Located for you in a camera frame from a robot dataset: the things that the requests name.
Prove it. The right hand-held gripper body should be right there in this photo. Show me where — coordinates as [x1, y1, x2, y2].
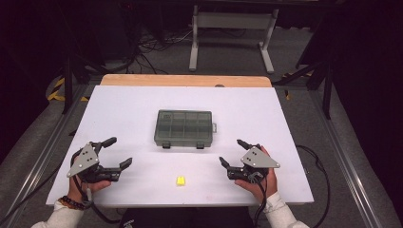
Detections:
[226, 143, 281, 184]

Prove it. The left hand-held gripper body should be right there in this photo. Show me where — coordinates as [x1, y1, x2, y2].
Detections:
[67, 142, 124, 184]

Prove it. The clear grey organizer box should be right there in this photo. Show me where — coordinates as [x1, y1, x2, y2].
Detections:
[153, 109, 219, 150]

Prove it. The person's right hand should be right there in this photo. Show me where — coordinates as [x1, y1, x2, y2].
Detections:
[234, 145, 282, 204]

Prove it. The person's left hand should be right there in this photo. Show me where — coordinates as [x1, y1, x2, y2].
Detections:
[67, 175, 112, 203]

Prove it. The white board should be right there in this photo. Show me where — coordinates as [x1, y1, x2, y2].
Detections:
[46, 85, 315, 208]

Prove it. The person's dark lap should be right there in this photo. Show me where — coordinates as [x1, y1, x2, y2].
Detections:
[118, 206, 255, 228]

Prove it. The black stand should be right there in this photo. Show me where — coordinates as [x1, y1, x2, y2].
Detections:
[273, 60, 334, 121]
[61, 53, 108, 115]

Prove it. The yellow black floor tape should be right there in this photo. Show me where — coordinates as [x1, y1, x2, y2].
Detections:
[47, 77, 89, 103]

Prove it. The wooden table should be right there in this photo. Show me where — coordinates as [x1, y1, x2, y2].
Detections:
[100, 73, 273, 88]

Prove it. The metal floor rail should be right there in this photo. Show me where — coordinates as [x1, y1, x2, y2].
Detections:
[308, 89, 384, 228]
[0, 84, 96, 228]

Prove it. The right hand-held gripper cable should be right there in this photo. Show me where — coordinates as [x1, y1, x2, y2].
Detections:
[248, 172, 269, 228]

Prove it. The beaded bracelet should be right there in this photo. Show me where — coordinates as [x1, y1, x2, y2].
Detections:
[57, 195, 87, 212]

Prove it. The black floor cable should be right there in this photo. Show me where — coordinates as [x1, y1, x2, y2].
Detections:
[296, 144, 331, 228]
[0, 164, 63, 226]

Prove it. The bundle of floor cables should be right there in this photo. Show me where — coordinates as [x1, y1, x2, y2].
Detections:
[126, 28, 194, 75]

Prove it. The white desk frame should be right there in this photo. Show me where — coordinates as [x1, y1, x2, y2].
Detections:
[188, 4, 279, 74]

